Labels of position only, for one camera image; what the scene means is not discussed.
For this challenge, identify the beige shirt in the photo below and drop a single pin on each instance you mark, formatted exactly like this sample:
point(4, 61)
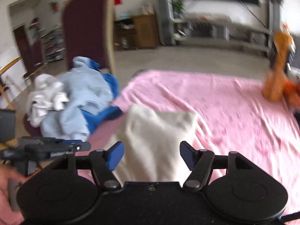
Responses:
point(151, 144)

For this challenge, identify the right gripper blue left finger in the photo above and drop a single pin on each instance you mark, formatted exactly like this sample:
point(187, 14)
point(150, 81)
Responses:
point(103, 163)

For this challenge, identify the wooden cabinet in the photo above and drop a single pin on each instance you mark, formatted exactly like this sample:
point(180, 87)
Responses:
point(136, 32)

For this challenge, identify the potted green plant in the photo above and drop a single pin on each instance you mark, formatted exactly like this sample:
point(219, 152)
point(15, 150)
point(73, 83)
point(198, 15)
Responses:
point(178, 8)

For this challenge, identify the light blue waffle sweater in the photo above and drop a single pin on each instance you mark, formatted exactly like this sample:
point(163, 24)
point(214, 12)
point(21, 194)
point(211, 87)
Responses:
point(86, 90)

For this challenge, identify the small orange tangerine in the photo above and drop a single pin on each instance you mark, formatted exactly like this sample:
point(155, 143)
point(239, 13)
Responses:
point(291, 93)

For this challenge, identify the person's left hand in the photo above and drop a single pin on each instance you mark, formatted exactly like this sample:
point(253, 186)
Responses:
point(11, 176)

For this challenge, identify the orange juice bottle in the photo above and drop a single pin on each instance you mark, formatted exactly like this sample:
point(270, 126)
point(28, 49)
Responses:
point(277, 84)

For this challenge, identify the tall grey speaker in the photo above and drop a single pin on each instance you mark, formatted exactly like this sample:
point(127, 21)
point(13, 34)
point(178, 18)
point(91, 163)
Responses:
point(164, 11)

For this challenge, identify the white garment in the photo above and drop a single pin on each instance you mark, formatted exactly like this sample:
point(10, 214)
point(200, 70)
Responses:
point(48, 95)

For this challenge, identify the grey tv stand shelf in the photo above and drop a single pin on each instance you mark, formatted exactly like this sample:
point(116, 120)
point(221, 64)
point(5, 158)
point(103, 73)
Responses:
point(219, 32)

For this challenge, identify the maroon chair with gold frame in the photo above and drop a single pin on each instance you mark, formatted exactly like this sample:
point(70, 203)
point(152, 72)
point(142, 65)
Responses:
point(88, 32)

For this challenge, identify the pink cartoon blanket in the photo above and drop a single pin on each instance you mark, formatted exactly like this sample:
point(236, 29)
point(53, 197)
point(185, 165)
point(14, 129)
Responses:
point(238, 116)

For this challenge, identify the blue garment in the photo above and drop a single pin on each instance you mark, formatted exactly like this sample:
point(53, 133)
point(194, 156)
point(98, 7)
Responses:
point(109, 112)

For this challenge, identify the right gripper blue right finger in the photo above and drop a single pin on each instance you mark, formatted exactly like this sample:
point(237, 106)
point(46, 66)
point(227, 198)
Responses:
point(199, 163)

